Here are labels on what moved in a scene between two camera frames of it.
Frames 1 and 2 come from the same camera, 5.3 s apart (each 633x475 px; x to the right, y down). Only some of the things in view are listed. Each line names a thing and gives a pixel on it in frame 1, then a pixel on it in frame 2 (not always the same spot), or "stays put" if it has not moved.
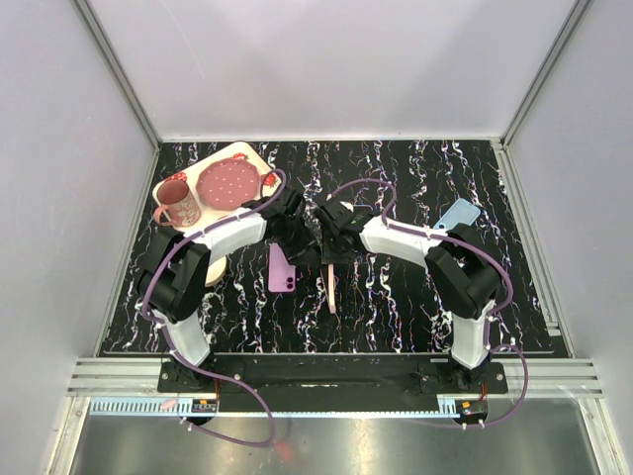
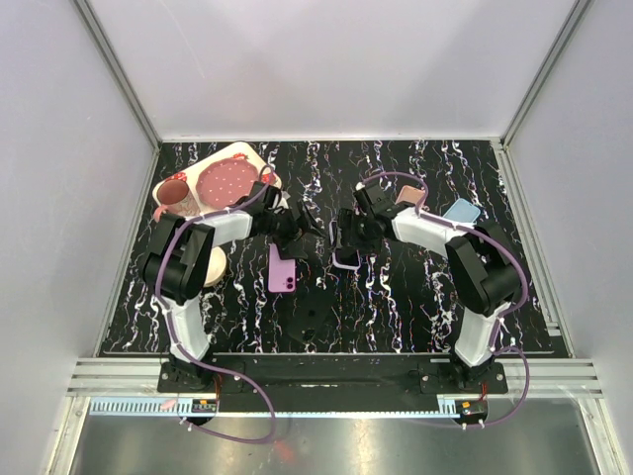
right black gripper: [326, 257] to [347, 220]
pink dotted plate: [227, 184] stays put
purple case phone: [282, 275] stays put
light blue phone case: [462, 211] stays put
